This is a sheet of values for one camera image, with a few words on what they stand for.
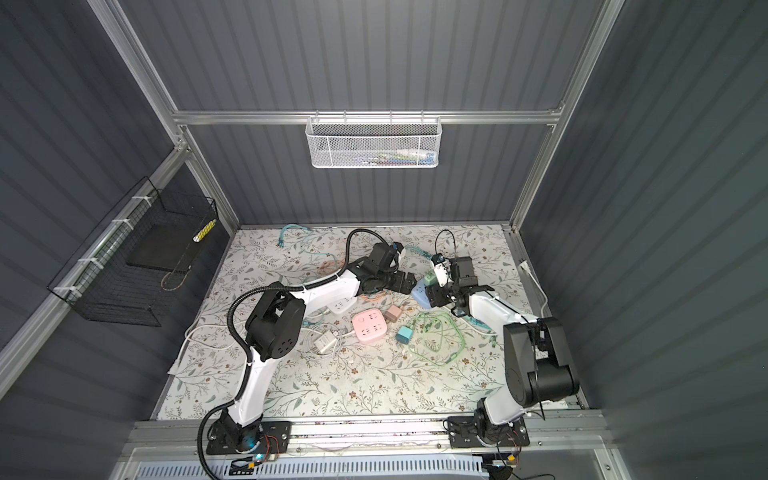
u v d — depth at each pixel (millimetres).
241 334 912
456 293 706
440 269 847
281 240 1156
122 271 708
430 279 962
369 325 909
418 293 963
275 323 574
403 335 889
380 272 776
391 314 936
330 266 1077
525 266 1084
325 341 871
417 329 920
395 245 883
